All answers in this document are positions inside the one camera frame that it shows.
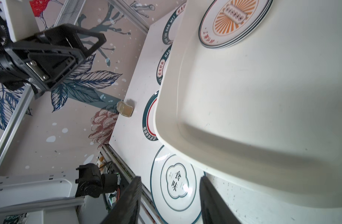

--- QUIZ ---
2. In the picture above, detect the white plate with green emblem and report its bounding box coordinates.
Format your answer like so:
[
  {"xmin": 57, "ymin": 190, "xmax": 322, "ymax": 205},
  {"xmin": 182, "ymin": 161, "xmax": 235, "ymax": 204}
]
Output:
[{"xmin": 150, "ymin": 146, "xmax": 206, "ymax": 224}]

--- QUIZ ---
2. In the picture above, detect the green rim plate far left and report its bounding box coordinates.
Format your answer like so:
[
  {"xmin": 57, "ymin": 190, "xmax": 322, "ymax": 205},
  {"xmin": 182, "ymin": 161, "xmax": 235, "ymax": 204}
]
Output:
[{"xmin": 162, "ymin": 2, "xmax": 187, "ymax": 45}]

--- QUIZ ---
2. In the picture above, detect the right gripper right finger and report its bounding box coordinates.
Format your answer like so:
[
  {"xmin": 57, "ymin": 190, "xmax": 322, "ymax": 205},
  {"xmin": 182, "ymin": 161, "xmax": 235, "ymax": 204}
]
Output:
[{"xmin": 199, "ymin": 176, "xmax": 241, "ymax": 224}]

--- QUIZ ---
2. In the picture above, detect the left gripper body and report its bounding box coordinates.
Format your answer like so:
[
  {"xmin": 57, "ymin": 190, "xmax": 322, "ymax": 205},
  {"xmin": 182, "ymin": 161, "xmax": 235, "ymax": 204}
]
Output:
[{"xmin": 5, "ymin": 36, "xmax": 76, "ymax": 91}]

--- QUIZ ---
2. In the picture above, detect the orange sunburst plate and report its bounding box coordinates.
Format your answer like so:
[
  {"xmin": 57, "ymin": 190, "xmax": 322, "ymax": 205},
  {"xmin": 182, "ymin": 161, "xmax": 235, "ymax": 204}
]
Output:
[{"xmin": 198, "ymin": 0, "xmax": 273, "ymax": 49}]

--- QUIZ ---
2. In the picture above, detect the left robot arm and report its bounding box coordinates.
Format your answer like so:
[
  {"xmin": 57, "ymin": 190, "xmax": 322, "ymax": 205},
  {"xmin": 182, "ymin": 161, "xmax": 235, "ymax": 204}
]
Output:
[{"xmin": 0, "ymin": 16, "xmax": 106, "ymax": 93}]

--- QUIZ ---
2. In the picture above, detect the white plastic bin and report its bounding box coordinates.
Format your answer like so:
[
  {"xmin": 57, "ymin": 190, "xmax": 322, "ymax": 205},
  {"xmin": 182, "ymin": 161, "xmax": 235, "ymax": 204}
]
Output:
[{"xmin": 154, "ymin": 1, "xmax": 342, "ymax": 208}]

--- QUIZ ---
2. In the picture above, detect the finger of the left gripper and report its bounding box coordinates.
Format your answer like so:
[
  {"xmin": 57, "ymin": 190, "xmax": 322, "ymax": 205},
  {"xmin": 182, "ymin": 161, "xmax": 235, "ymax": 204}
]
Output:
[{"xmin": 33, "ymin": 23, "xmax": 107, "ymax": 90}]

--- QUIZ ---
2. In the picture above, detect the green red rim plate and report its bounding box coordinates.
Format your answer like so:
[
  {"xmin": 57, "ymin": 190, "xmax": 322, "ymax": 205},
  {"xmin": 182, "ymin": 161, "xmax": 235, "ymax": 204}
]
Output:
[{"xmin": 142, "ymin": 91, "xmax": 159, "ymax": 141}]

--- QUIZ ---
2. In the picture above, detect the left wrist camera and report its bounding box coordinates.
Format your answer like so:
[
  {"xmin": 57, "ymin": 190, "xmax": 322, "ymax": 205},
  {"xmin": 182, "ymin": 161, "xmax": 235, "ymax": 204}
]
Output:
[{"xmin": 1, "ymin": 0, "xmax": 40, "ymax": 42}]

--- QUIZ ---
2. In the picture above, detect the green rim plate middle left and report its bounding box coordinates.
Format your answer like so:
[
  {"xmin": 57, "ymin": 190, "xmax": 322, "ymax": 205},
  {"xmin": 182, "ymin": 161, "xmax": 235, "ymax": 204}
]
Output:
[{"xmin": 156, "ymin": 44, "xmax": 172, "ymax": 85}]

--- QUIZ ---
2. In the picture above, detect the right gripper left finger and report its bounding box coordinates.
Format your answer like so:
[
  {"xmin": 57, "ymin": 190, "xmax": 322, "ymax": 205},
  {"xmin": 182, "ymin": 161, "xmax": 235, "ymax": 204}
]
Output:
[{"xmin": 101, "ymin": 176, "xmax": 143, "ymax": 224}]

